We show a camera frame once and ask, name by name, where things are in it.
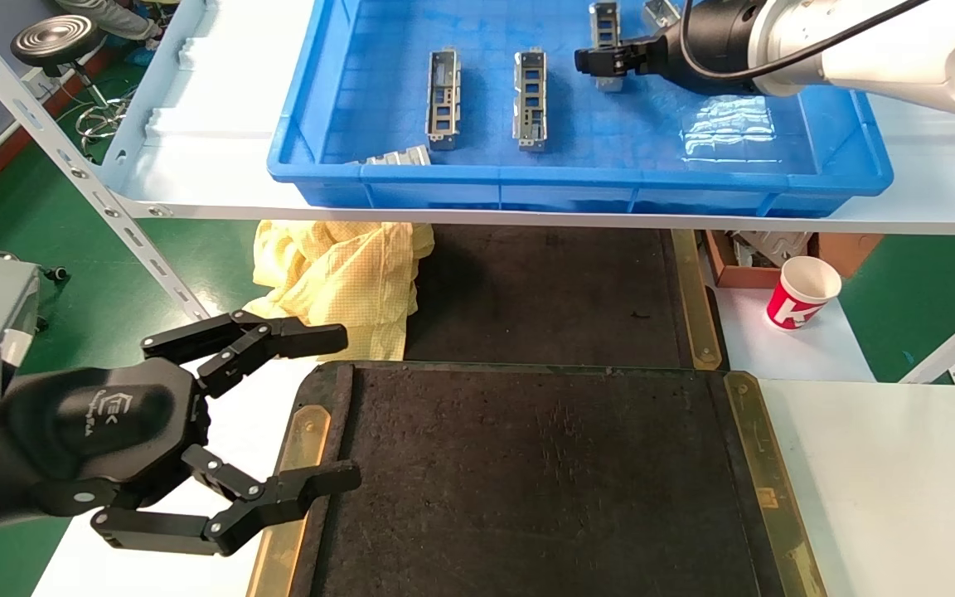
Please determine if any clear plastic film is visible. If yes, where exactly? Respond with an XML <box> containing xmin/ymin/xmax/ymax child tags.
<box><xmin>683</xmin><ymin>93</ymin><xmax>777</xmax><ymax>158</ymax></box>

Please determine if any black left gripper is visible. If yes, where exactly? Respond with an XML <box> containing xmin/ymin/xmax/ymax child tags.
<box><xmin>0</xmin><ymin>310</ymin><xmax>361</xmax><ymax>557</ymax></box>

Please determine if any black round stool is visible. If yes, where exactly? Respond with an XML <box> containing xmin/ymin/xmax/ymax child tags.
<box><xmin>12</xmin><ymin>15</ymin><xmax>137</xmax><ymax>146</ymax></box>

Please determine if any red and white paper cup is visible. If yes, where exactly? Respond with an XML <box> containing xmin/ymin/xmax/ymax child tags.
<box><xmin>766</xmin><ymin>255</ymin><xmax>843</xmax><ymax>332</ymax></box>

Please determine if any grey metal bracket part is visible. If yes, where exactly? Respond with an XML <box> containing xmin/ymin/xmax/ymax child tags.
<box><xmin>513</xmin><ymin>48</ymin><xmax>549</xmax><ymax>153</ymax></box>
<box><xmin>589</xmin><ymin>2</ymin><xmax>621</xmax><ymax>92</ymax></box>
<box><xmin>426</xmin><ymin>48</ymin><xmax>463</xmax><ymax>152</ymax></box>
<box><xmin>353</xmin><ymin>145</ymin><xmax>433</xmax><ymax>167</ymax></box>
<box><xmin>643</xmin><ymin>0</ymin><xmax>682</xmax><ymax>31</ymax></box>

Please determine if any black container with brass edges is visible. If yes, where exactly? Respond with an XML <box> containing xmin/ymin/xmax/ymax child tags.
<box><xmin>405</xmin><ymin>224</ymin><xmax>725</xmax><ymax>371</ymax></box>
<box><xmin>247</xmin><ymin>361</ymin><xmax>828</xmax><ymax>597</ymax></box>

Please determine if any yellow cloth garment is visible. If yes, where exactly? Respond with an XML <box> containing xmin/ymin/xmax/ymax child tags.
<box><xmin>247</xmin><ymin>220</ymin><xmax>435</xmax><ymax>362</ymax></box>

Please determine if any scrap metal parts pile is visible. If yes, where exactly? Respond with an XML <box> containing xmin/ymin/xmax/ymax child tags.
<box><xmin>730</xmin><ymin>231</ymin><xmax>814</xmax><ymax>268</ymax></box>

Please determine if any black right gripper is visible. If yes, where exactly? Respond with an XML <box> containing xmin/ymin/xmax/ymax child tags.
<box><xmin>574</xmin><ymin>0</ymin><xmax>770</xmax><ymax>85</ymax></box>

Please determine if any brown cardboard box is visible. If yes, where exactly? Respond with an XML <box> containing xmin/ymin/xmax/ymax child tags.
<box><xmin>703</xmin><ymin>231</ymin><xmax>885</xmax><ymax>289</ymax></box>

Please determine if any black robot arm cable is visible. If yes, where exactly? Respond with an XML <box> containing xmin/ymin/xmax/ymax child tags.
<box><xmin>680</xmin><ymin>0</ymin><xmax>933</xmax><ymax>84</ymax></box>

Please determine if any blue plastic tray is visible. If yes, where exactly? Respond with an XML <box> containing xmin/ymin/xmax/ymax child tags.
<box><xmin>268</xmin><ymin>0</ymin><xmax>894</xmax><ymax>218</ymax></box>

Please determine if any person in grey clothes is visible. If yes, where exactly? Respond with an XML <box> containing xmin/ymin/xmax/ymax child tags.
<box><xmin>55</xmin><ymin>0</ymin><xmax>167</xmax><ymax>42</ymax></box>

